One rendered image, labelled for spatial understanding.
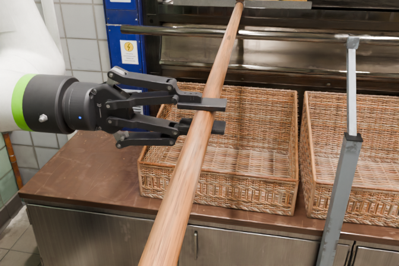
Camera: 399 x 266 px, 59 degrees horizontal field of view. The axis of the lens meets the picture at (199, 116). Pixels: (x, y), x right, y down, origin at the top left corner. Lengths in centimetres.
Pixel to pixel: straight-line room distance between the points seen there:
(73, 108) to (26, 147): 164
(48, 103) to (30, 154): 164
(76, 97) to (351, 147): 73
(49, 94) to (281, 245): 99
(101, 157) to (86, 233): 32
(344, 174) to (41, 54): 82
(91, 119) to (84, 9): 116
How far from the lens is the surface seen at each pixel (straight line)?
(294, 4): 149
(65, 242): 160
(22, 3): 70
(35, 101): 57
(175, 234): 32
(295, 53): 153
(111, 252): 153
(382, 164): 167
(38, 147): 213
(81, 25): 170
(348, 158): 105
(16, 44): 70
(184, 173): 38
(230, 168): 147
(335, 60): 155
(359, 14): 153
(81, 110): 54
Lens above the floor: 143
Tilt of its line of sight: 27 degrees down
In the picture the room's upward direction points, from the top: straight up
